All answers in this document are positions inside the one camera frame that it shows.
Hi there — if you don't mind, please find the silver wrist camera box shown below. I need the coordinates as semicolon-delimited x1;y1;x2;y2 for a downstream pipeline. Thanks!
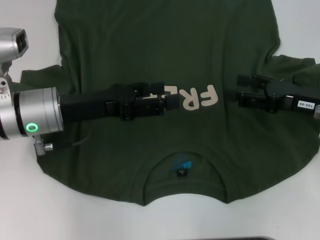
0;26;30;76

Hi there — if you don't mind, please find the silver cable connector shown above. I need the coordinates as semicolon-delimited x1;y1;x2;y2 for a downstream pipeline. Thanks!
33;136;55;156

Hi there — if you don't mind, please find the dark green FREE! t-shirt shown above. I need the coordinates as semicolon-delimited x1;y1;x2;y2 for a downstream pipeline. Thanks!
19;0;320;207

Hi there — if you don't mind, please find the dark grey gripper cable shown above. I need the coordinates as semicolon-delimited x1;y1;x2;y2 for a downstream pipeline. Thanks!
51;138;91;151

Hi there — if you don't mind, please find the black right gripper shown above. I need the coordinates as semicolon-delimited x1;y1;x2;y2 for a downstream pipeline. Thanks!
224;74;320;115

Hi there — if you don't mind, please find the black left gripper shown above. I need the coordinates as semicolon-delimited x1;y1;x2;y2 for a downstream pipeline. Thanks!
59;81;181;126

